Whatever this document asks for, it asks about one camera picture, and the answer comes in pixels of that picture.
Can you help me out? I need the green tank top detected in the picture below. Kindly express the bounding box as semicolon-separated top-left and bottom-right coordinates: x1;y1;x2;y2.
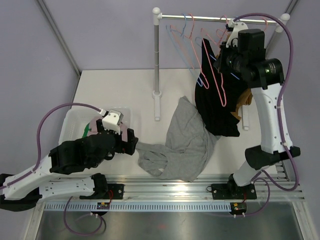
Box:
82;123;91;138

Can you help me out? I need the pink hanger of green top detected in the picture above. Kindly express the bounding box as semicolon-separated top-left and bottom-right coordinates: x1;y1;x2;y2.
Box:
169;12;210;88

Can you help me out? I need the blue hanger of mauve top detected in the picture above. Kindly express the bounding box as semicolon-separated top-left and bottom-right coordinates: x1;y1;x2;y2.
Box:
166;12;203;87

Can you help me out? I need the grey tank top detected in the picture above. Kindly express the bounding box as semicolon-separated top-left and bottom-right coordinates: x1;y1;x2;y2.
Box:
136;96;221;182

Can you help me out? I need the mauve pink tank top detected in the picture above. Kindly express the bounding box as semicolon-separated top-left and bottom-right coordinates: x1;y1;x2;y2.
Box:
86;117;128;142

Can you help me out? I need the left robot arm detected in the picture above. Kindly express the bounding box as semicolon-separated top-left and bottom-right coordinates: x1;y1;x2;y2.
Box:
0;120;139;212

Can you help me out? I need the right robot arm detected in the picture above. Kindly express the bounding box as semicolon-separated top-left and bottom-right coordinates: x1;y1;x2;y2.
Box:
214;29;301;199

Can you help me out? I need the black tank top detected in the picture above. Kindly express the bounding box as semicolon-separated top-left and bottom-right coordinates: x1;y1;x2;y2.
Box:
194;38;248;137

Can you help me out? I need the brown tank top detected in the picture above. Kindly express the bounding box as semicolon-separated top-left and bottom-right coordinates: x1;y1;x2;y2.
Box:
213;67;253;122

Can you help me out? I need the clear plastic basket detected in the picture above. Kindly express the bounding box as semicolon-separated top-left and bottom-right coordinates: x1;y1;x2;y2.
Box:
58;106;132;145

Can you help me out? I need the silver clothes rack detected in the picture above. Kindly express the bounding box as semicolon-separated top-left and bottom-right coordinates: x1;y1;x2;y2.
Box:
152;7;291;122

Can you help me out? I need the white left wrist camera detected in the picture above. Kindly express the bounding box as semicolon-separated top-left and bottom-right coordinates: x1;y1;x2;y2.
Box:
99;109;124;135

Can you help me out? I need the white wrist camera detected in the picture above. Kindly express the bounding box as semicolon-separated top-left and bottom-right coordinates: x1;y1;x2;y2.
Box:
225;18;248;48
99;109;124;135

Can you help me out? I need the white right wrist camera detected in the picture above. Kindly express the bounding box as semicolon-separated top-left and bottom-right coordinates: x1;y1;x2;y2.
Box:
225;18;248;48

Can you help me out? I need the white slotted cable duct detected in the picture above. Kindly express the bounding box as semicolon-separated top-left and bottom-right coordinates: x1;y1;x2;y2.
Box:
44;201;231;213

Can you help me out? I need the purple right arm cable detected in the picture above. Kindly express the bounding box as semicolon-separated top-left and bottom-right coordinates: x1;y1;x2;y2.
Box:
233;13;300;216

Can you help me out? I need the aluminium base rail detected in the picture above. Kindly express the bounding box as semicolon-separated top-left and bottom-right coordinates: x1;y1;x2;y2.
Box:
40;174;305;202

